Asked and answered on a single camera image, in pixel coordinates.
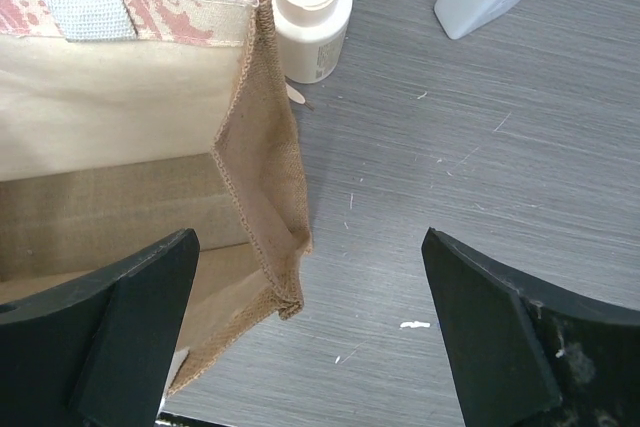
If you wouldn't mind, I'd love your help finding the brown burlap canvas bag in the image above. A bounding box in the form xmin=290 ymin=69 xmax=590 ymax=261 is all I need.
xmin=1 ymin=0 xmax=312 ymax=394

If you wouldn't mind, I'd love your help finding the cream bottle with cap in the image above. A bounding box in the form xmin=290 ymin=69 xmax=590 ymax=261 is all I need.
xmin=272 ymin=0 xmax=353 ymax=84

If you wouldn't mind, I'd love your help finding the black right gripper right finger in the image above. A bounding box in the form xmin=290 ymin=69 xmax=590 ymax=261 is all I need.
xmin=422 ymin=229 xmax=639 ymax=426

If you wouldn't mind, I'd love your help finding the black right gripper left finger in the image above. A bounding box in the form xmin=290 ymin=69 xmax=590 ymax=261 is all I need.
xmin=1 ymin=229 xmax=200 ymax=426

